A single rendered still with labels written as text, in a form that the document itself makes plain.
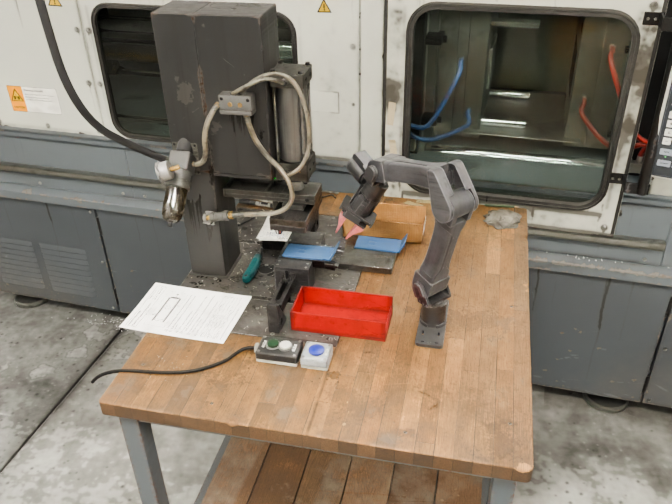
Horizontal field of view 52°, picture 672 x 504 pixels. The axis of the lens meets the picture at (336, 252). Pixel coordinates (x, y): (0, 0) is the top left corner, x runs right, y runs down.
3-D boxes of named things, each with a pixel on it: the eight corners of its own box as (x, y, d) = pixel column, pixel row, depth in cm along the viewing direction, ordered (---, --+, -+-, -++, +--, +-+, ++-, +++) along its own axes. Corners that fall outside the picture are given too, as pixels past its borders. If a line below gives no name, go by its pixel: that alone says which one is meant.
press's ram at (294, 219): (310, 243, 182) (305, 139, 166) (218, 233, 187) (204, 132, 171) (325, 210, 197) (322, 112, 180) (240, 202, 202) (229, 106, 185)
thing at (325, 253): (335, 261, 190) (335, 252, 188) (282, 256, 192) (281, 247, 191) (340, 249, 196) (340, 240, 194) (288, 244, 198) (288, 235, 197)
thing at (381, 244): (404, 253, 205) (404, 245, 204) (354, 248, 208) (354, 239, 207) (407, 241, 211) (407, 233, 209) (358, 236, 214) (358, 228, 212)
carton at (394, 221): (420, 246, 214) (422, 224, 209) (342, 238, 218) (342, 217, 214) (425, 226, 224) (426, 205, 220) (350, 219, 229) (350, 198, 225)
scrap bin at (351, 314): (385, 342, 174) (385, 323, 171) (290, 330, 179) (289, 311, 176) (392, 313, 184) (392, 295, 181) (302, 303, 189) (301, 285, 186)
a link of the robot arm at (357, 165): (338, 173, 184) (349, 141, 174) (363, 165, 188) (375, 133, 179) (363, 204, 179) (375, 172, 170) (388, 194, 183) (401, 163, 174)
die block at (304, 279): (309, 295, 192) (308, 272, 188) (275, 291, 194) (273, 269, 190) (326, 256, 208) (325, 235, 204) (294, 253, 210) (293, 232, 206)
